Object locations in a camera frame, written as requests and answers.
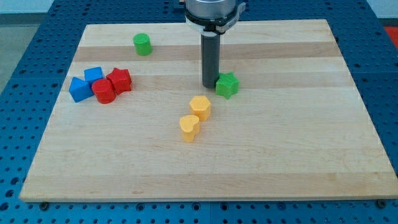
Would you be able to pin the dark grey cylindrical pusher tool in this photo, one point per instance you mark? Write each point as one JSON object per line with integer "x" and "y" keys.
{"x": 210, "y": 60}

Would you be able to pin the green cylinder block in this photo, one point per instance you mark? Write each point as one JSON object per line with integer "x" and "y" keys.
{"x": 142, "y": 44}

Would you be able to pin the green star block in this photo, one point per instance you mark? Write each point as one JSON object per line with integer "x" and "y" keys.
{"x": 227, "y": 85}

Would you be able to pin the red star block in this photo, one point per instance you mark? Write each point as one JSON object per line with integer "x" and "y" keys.
{"x": 120, "y": 80}

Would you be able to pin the yellow hexagon block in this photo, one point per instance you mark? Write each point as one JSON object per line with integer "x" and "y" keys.
{"x": 200, "y": 106}

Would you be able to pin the yellow heart block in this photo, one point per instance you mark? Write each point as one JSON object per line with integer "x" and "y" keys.
{"x": 190, "y": 127}

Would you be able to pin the light wooden board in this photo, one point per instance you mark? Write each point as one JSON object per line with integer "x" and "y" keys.
{"x": 296, "y": 130}

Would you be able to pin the red cylinder block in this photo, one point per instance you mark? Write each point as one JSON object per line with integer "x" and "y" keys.
{"x": 103, "y": 91}

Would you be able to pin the blue cube block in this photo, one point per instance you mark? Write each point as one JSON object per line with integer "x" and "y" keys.
{"x": 93, "y": 74}

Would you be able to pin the blue triangle block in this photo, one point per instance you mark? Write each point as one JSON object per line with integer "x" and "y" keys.
{"x": 80, "y": 89}

